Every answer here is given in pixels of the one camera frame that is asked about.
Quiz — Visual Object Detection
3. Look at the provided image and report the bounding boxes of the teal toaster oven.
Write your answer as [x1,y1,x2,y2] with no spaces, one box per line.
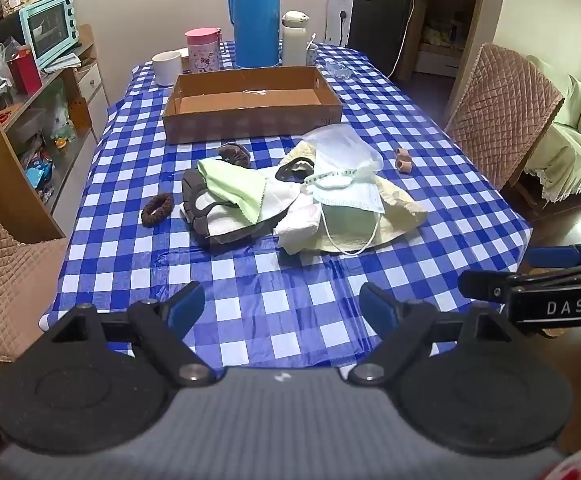
[19,0,79,70]

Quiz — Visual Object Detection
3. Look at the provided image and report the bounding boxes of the black edged beige cloth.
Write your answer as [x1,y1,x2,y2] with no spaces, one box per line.
[275,157,316,184]

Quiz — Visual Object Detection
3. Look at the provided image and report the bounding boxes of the red box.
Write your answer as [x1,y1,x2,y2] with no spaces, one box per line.
[6,46,43,95]

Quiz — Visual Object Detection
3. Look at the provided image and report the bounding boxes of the white cable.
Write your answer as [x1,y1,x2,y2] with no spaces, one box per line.
[391,0,416,77]

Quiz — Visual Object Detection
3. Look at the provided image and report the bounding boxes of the blue white checkered tablecloth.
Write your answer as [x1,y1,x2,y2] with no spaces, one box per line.
[40,41,533,368]

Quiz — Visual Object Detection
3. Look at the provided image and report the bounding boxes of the green covered sofa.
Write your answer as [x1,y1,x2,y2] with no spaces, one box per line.
[520,55,581,203]

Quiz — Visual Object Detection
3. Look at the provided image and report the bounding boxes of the blue thermos flask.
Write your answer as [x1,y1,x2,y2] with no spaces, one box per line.
[227,0,284,70]

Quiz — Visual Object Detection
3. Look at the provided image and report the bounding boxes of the brown cardboard box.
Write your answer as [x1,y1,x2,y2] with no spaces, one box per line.
[163,66,343,145]

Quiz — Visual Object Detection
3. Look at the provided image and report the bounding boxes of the clear plastic bag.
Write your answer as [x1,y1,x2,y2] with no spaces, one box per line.
[302,125,384,186]

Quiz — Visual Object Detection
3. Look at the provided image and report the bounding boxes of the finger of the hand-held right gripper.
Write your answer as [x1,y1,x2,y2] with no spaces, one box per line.
[527,241,581,268]
[457,259,581,304]

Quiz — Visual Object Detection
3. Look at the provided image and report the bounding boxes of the dark grey garment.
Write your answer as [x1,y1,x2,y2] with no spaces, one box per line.
[181,168,291,250]

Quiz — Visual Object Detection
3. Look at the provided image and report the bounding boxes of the light green cloth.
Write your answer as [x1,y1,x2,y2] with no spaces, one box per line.
[198,158,269,225]

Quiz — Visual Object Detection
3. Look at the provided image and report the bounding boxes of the pale yellow towel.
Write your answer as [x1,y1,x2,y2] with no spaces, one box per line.
[275,141,429,254]

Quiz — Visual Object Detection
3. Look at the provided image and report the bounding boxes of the brown quilted chair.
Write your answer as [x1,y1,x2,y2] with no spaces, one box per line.
[0,187,69,363]
[443,43,565,192]

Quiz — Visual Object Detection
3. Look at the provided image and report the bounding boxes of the blue face mask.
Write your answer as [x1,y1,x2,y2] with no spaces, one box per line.
[314,180,386,256]

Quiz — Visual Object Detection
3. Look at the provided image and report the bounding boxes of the small dark fuzzy sock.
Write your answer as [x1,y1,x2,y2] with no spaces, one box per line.
[217,143,251,169]

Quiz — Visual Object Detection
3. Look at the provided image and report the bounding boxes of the brown hair scrunchie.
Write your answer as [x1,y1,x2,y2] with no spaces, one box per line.
[141,193,175,226]

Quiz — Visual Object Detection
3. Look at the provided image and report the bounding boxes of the white cloth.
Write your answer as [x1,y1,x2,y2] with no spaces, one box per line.
[193,180,322,255]

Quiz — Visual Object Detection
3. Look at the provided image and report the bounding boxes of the pink lidded cup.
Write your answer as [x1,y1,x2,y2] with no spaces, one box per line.
[184,28,222,74]

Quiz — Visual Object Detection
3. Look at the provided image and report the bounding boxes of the clear tissue packet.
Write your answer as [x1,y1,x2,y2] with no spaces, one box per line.
[325,60,354,80]

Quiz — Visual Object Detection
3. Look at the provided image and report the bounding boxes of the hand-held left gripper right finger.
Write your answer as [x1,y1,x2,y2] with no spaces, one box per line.
[346,281,526,386]

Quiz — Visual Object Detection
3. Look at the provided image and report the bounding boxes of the wooden shelf unit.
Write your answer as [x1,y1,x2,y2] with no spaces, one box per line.
[0,24,112,243]

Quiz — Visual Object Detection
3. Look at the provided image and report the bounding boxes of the white mug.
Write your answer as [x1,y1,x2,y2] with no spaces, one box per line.
[151,51,184,87]

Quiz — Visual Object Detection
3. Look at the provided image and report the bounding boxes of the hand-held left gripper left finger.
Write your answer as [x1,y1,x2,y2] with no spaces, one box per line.
[35,281,217,387]

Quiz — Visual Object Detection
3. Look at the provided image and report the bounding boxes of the white insulated bottle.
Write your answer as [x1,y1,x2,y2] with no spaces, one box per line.
[281,11,309,67]

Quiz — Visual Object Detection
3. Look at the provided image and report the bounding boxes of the green white ribbon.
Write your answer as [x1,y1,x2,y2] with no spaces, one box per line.
[305,167,359,189]

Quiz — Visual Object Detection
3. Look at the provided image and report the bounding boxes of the blue packet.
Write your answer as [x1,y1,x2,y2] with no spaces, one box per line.
[24,162,54,189]

